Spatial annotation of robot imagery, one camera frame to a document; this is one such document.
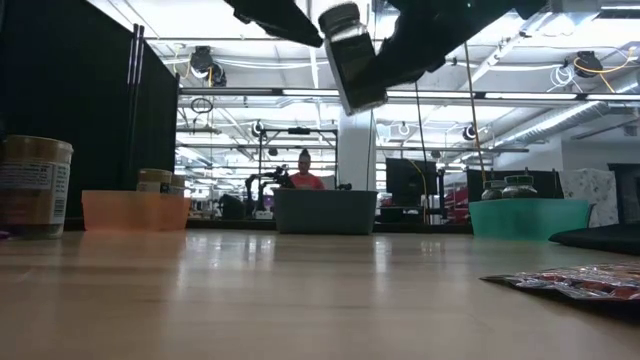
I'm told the yellow cable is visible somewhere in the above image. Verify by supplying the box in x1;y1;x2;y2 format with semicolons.
463;42;487;185

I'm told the black ceiling cable reel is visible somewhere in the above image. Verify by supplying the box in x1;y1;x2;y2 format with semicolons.
189;45;229;88
573;50;604;79

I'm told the dark cabinet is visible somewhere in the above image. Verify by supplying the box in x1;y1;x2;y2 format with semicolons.
607;162;640;225

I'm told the white printed cloth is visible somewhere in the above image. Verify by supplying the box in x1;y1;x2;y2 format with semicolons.
558;168;620;229

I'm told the person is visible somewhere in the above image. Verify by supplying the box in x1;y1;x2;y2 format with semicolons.
289;148;326;190

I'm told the white pillar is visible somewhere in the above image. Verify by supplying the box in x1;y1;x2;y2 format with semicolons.
338;112;378;192

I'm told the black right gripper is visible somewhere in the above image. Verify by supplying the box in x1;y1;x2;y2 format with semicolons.
375;0;501;90

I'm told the black cable with loop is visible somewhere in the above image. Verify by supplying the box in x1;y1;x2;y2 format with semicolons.
413;80;430;165

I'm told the long ceiling light bar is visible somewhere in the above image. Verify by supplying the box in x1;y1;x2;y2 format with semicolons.
178;87;640;100

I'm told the taco seasoning packet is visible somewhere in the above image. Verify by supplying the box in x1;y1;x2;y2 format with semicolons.
479;263;640;307

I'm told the black aluminium table frame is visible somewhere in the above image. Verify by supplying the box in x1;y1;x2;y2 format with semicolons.
63;217;474;235

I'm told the silver ventilation duct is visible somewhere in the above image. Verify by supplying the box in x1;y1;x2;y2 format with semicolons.
492;99;640;151

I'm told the black monitor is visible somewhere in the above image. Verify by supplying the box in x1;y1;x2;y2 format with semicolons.
385;157;440;209

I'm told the orange plastic bin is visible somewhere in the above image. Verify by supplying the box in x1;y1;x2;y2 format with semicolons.
80;189;192;232

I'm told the teal plastic bin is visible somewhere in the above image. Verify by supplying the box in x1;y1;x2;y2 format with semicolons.
468;198;591;241

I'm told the black curtain partition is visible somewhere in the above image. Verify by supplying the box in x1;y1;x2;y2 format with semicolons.
0;0;180;221

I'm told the dark blue plastic bin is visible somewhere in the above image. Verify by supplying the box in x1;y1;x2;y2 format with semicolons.
272;188;379;236

